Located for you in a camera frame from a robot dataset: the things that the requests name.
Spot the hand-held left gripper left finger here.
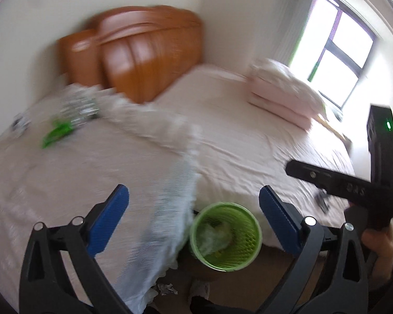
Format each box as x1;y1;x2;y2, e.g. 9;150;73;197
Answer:
19;184;130;314

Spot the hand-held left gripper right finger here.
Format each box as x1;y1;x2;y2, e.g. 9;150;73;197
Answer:
259;185;369;314

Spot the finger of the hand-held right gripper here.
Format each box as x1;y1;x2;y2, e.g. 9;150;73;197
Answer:
286;160;332;193

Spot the green mesh waste basket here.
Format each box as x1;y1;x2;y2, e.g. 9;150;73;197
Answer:
189;202;262;272

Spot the person's right hand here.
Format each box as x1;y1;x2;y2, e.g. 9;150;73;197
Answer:
360;226;393;270

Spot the small black object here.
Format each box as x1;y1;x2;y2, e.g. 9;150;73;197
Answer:
315;190;330;212

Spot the bed with pink sheet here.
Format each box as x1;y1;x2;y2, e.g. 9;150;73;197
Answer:
154;64;355;250

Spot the folded pink blanket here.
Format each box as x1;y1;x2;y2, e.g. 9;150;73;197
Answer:
247;58;329;131

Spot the crumpled white paper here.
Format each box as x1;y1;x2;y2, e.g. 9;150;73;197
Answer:
156;283;179;297

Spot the green wrapper piece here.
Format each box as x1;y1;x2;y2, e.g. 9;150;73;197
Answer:
42;119;74;149

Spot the person's slipper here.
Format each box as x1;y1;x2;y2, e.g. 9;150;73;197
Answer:
188;281;212;303

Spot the crumpled silver foil wrapper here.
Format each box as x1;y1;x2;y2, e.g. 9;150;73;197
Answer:
11;114;32;135

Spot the white pleated curtain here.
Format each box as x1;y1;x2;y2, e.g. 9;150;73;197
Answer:
272;0;316;69

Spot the carved wooden headboard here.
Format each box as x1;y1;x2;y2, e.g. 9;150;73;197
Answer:
57;5;205;105

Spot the window with dark frame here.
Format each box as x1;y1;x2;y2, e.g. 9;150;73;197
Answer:
288;0;379;110

